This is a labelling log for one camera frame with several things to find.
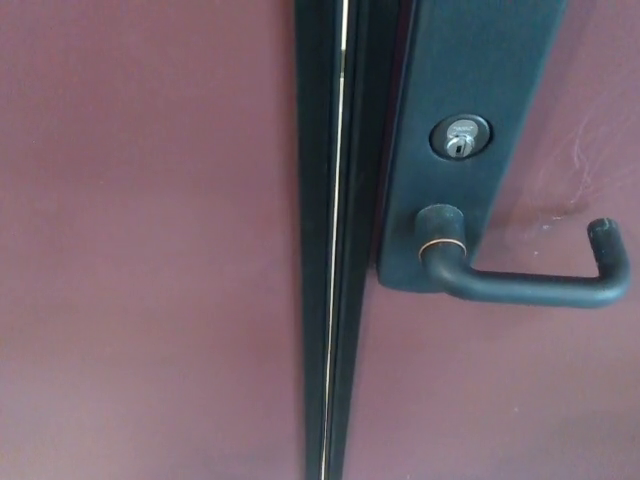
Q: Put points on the plain maroon door leaf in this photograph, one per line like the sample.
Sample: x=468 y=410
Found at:
x=140 y=240

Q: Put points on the silver lock cylinder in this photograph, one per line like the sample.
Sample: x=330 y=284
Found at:
x=460 y=137

